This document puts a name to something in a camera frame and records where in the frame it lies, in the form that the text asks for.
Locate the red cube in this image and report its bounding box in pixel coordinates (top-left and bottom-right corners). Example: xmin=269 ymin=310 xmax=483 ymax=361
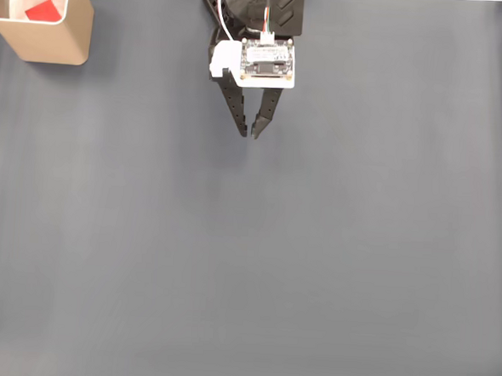
xmin=22 ymin=0 xmax=64 ymax=24

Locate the beige open box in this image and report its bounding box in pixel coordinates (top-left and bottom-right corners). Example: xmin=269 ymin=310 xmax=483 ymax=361
xmin=0 ymin=0 xmax=96 ymax=66

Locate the grey table mat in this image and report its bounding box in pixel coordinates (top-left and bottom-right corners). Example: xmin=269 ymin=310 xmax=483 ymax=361
xmin=0 ymin=0 xmax=502 ymax=376

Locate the camera board on white mount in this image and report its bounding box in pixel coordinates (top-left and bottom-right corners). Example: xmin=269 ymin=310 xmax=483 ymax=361
xmin=207 ymin=36 xmax=299 ymax=92

